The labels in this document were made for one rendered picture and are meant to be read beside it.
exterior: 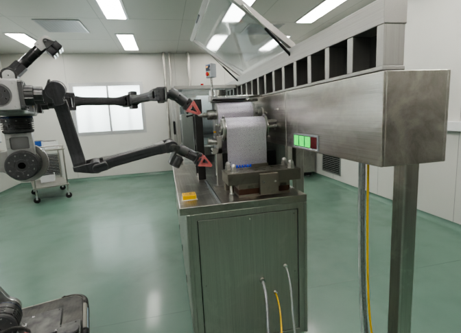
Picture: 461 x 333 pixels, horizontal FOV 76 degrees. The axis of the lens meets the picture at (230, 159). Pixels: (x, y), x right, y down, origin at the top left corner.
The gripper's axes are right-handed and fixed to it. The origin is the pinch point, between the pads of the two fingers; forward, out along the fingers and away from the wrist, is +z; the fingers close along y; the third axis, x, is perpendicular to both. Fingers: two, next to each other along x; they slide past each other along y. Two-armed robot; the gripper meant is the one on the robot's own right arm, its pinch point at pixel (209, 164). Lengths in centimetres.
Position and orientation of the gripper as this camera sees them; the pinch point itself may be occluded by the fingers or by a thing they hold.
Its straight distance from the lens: 166.9
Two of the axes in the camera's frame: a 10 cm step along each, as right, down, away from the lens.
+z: 8.5, 4.5, 2.6
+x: 4.7, -8.8, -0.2
